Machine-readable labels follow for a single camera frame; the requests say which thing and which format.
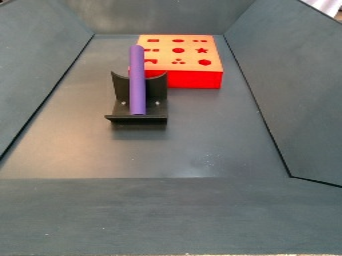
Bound purple cylinder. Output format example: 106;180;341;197
130;45;146;115

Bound black angled holder stand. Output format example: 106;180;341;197
106;72;169;125

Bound red shape sorter block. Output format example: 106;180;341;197
138;35;224;89

